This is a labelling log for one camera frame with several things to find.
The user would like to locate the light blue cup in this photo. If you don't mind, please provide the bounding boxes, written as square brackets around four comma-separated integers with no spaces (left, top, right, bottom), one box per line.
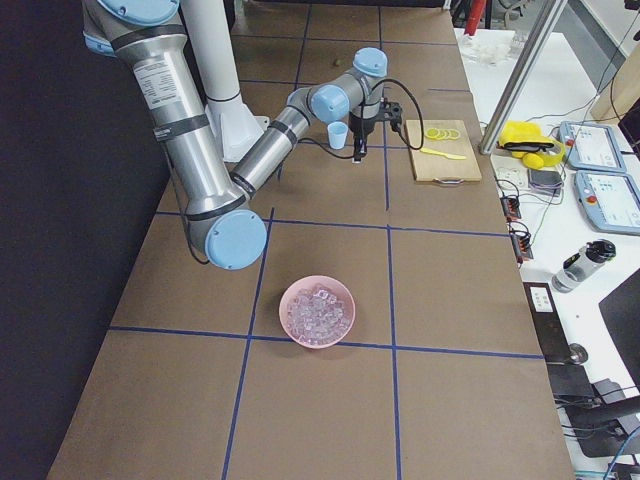
[327,121,349,150]

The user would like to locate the blue teach pendant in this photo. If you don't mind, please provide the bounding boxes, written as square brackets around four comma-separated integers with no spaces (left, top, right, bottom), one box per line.
[574,170,639,236]
[558,121,627,173]

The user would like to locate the yellow cloth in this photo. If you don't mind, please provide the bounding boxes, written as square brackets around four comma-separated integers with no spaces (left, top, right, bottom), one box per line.
[498,120,565,170]

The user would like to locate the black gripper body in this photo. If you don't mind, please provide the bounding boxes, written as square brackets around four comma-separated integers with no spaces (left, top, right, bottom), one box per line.
[348,113,375,150]

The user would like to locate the upper blue teach pendant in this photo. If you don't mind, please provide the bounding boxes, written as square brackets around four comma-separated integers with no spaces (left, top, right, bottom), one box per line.
[558,121,627,173]

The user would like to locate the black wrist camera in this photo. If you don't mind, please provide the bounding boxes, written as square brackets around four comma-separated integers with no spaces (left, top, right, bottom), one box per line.
[377,98,403,134]

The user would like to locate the pile of clear ice cubes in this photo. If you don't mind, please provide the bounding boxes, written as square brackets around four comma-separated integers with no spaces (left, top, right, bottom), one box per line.
[285,284,352,347]

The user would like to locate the aluminium frame post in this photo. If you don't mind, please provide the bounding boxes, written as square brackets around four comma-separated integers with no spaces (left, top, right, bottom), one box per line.
[479,0,568,155]

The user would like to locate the pink bowl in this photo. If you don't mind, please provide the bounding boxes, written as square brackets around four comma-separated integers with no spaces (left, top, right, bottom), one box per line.
[279,275,356,349]

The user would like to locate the crumpled clear plastic bag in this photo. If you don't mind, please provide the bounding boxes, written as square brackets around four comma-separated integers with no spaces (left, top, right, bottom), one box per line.
[458,31,528,66]

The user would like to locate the lower blue teach pendant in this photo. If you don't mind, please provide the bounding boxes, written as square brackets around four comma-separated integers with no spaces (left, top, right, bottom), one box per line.
[574,170,639,236]

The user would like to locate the bamboo cutting board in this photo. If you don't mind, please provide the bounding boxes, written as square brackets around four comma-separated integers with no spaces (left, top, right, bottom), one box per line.
[405,120,482,184]

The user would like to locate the lemon slices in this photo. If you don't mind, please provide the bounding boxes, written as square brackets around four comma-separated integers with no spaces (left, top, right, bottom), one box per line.
[424,128,461,141]

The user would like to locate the clear water bottle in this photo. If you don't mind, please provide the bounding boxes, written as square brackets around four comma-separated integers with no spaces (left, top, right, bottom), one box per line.
[551,239,616,293]

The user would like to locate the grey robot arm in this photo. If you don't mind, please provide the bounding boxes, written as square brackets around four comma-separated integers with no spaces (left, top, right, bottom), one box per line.
[82,1,388,270]

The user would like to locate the red object at corner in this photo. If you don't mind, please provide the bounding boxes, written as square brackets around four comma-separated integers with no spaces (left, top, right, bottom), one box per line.
[464,0,487,37]

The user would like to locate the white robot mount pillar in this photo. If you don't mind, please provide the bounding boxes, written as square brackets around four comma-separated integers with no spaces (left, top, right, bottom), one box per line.
[180,0,268,163]

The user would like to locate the yellow plastic knife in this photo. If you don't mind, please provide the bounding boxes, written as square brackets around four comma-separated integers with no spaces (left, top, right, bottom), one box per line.
[420,147,467,160]

